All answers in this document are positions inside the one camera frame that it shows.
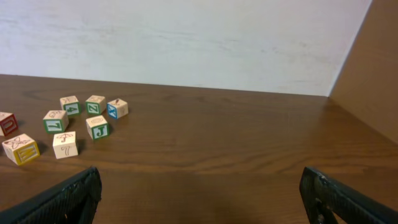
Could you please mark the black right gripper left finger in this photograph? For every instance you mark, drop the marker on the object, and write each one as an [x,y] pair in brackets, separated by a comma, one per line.
[74,200]

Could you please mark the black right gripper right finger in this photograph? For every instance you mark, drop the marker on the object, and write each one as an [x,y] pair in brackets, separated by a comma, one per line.
[324,199]

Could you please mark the wooden block umbrella seven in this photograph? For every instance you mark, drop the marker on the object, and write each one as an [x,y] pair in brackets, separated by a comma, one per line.
[65,145]

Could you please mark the wooden block green J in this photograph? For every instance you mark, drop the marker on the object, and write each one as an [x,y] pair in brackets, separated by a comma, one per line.
[97,127]

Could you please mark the wooden block blue X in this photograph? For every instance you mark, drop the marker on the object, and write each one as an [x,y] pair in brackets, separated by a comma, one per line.
[117,108]

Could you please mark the wooden block yellow W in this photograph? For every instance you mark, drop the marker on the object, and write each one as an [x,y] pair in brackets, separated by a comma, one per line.
[21,149]

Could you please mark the wooden block green L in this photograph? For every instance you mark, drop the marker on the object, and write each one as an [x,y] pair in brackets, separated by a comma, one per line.
[56,121]

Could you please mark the wooden block green 4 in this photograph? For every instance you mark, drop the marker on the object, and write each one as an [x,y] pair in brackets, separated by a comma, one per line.
[71,105]

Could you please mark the wooden block green Z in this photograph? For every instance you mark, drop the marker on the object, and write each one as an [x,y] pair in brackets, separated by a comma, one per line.
[95,104]

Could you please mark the wooden block red A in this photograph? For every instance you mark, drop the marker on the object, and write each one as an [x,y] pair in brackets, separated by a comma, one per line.
[8,123]

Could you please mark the brown side panel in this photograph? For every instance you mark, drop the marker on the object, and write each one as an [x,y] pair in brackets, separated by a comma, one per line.
[367,84]

